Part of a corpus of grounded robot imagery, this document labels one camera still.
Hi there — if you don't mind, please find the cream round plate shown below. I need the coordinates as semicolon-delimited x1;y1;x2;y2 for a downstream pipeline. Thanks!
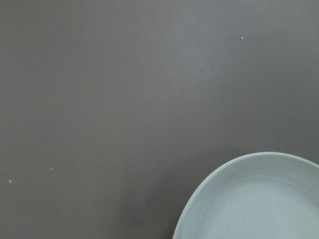
173;152;319;239

